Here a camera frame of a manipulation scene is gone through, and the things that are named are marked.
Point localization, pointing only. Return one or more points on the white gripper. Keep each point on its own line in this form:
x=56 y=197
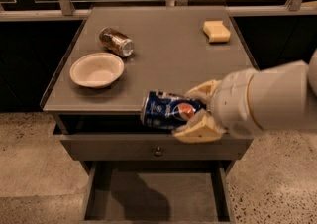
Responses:
x=231 y=101

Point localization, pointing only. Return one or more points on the blue pepsi can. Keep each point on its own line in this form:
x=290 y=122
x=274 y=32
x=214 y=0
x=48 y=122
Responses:
x=168 y=111

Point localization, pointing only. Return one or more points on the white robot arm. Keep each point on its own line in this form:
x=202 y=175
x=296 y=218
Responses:
x=284 y=97

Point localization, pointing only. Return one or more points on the grey drawer cabinet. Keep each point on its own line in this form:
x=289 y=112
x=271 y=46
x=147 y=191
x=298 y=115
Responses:
x=171 y=54

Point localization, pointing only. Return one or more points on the brown soda can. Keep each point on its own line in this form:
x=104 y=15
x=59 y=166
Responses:
x=116 y=42

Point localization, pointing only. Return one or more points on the grey open middle drawer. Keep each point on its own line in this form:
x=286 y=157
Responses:
x=164 y=192

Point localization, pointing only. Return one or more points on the grey top drawer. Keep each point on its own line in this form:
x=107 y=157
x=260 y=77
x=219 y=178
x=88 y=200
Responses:
x=125 y=138

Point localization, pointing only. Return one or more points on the yellow sponge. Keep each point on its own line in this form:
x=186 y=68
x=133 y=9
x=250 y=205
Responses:
x=216 y=31

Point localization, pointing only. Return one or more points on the white paper bowl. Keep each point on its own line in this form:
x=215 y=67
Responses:
x=96 y=70

